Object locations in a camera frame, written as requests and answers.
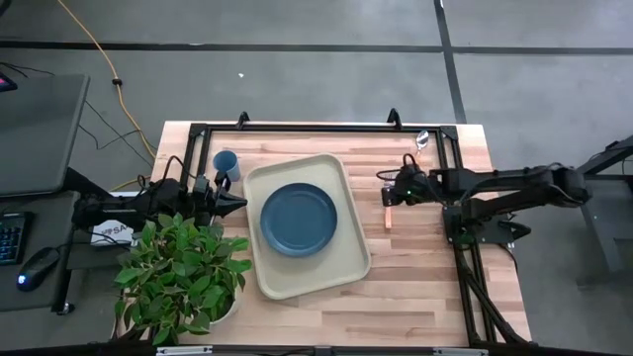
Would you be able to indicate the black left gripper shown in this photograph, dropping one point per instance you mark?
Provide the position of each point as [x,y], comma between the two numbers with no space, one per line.
[205,207]

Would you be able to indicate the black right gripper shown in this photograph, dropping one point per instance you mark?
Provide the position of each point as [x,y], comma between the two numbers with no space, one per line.
[413,190]

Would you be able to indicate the silver metal spoon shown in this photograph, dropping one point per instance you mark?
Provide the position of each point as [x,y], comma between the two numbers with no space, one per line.
[422,139]

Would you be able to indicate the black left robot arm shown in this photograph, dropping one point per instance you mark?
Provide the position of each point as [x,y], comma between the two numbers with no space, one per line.
[163,195]

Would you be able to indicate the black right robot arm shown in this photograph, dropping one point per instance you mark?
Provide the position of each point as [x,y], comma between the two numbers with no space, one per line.
[519,185]

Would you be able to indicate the blue cup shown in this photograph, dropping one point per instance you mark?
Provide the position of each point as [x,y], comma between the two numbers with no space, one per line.
[225,162]

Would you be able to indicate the dark blue plate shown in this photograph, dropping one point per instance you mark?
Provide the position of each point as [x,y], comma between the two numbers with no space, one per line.
[298,220]

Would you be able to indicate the beige rectangular tray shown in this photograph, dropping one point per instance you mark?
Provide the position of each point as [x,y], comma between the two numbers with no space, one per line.
[316,267]

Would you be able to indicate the green leafy plant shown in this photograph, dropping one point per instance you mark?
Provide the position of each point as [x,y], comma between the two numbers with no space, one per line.
[178,267]

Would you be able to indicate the white plant pot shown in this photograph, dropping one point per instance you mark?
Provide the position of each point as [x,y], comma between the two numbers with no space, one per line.
[225,314]

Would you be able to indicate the white labelled box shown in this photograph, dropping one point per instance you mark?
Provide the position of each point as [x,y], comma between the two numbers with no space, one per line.
[111,232]

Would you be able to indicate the dark grey flat panel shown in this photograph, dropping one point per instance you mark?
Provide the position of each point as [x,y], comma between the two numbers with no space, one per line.
[39,133]

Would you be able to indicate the black computer mouse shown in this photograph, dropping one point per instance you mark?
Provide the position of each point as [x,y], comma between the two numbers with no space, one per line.
[37,269]

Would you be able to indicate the dark side desk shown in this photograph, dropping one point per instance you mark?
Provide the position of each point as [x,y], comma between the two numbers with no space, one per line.
[44,301]

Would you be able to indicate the black backlit keyboard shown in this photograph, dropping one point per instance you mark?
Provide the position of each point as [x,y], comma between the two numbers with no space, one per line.
[12,240]

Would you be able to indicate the device with pink screen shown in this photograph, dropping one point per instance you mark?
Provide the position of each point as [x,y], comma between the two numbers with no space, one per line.
[6,83]

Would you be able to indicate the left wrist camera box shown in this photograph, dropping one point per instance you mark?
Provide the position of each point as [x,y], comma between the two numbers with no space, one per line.
[202,185]

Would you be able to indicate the black aluminium table frame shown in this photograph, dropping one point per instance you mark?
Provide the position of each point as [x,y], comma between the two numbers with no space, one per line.
[321,128]

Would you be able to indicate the silver metal bracket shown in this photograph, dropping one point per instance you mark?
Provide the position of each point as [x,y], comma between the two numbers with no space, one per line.
[184,351]
[460,352]

